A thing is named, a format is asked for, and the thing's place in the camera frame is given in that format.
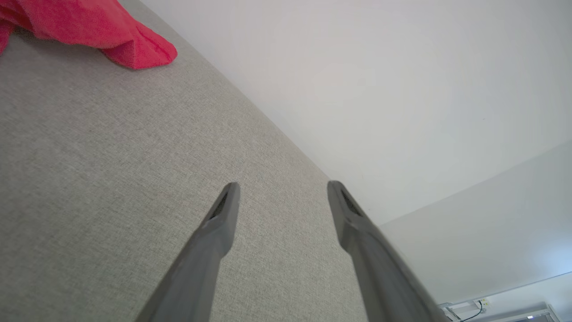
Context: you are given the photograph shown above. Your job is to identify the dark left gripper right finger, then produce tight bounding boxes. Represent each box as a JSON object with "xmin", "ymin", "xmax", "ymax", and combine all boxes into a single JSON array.
[{"xmin": 327, "ymin": 180, "xmax": 450, "ymax": 322}]

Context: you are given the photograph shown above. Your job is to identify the red and white jersey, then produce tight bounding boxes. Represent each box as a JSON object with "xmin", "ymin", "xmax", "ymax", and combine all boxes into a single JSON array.
[{"xmin": 0, "ymin": 0, "xmax": 178, "ymax": 70}]

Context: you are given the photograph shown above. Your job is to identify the thin black wall cable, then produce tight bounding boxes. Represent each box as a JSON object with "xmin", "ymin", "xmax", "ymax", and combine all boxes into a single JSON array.
[{"xmin": 447, "ymin": 301, "xmax": 485, "ymax": 322}]

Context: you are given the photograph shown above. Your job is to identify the white wall fixture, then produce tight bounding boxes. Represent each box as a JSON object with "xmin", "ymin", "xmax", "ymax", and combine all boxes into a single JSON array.
[{"xmin": 440, "ymin": 297, "xmax": 564, "ymax": 322}]

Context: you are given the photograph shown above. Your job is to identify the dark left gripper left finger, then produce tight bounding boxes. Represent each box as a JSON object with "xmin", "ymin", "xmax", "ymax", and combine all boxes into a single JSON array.
[{"xmin": 134, "ymin": 182, "xmax": 241, "ymax": 322}]

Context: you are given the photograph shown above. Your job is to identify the grey fabric sofa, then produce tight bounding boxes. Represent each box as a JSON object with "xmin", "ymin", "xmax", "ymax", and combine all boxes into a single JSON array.
[{"xmin": 0, "ymin": 0, "xmax": 369, "ymax": 322}]

